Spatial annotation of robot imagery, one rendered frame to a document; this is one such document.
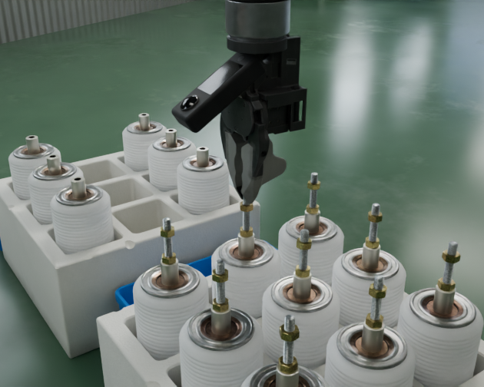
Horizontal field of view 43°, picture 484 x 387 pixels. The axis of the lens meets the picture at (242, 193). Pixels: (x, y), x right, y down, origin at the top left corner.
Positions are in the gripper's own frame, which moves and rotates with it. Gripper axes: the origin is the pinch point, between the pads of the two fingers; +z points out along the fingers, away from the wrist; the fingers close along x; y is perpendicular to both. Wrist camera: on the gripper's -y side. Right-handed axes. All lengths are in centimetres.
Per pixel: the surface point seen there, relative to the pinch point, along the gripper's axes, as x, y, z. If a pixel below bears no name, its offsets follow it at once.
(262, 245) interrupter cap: 0.1, 3.4, 8.9
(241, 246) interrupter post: -0.4, -0.3, 7.7
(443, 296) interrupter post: -23.6, 12.8, 6.9
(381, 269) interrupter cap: -12.8, 13.6, 9.3
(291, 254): -0.8, 7.8, 11.4
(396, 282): -15.6, 13.6, 9.7
